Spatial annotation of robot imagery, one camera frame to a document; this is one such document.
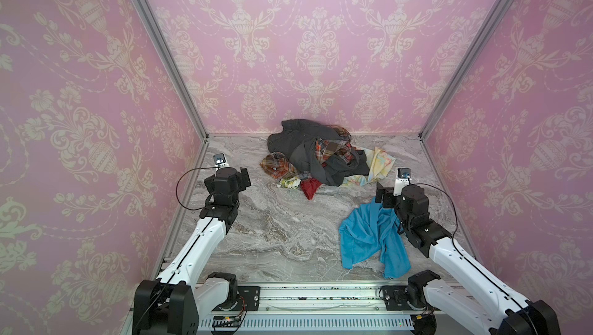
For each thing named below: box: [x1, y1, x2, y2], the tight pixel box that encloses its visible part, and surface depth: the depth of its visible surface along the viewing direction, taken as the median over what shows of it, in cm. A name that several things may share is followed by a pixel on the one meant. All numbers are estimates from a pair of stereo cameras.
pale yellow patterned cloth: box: [342, 146, 397, 187], surface depth 105 cm
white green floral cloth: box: [276, 175, 302, 190], surface depth 100 cm
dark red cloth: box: [300, 177, 323, 200], surface depth 98 cm
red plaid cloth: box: [259, 124, 353, 179], surface depth 102 cm
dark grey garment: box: [267, 118, 370, 187], surface depth 102 cm
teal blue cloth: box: [339, 196, 411, 279], surface depth 85 cm
